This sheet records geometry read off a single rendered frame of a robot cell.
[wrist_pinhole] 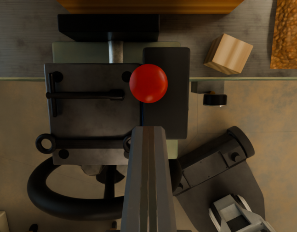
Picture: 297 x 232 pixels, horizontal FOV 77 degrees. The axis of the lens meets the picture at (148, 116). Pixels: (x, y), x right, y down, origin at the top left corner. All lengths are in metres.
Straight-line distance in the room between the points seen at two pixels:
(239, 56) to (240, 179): 1.06
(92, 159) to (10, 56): 0.20
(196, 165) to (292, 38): 0.89
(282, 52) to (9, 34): 0.37
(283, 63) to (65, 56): 0.28
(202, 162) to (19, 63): 0.97
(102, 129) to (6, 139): 1.37
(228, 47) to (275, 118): 1.21
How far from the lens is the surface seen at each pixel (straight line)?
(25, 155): 1.50
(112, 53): 0.21
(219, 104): 0.52
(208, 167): 1.13
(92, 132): 0.18
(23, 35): 0.32
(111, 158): 0.19
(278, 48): 0.32
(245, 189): 1.30
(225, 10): 0.29
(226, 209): 1.08
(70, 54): 0.23
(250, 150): 1.18
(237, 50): 0.26
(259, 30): 0.31
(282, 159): 1.55
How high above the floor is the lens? 1.17
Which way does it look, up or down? 80 degrees down
